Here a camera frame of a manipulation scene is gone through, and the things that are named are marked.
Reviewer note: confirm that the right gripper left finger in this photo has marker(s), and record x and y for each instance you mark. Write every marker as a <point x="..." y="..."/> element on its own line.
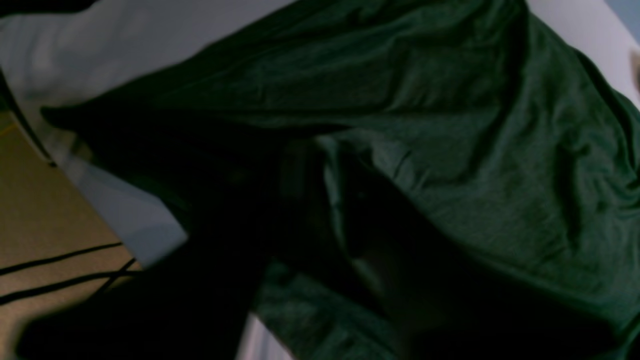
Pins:
<point x="192" y="305"/>

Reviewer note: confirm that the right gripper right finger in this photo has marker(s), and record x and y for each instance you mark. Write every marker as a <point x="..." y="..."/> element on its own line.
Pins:
<point x="442" y="303"/>

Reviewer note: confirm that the dark green t-shirt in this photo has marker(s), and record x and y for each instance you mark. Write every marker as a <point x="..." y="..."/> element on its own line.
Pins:
<point x="507" y="139"/>

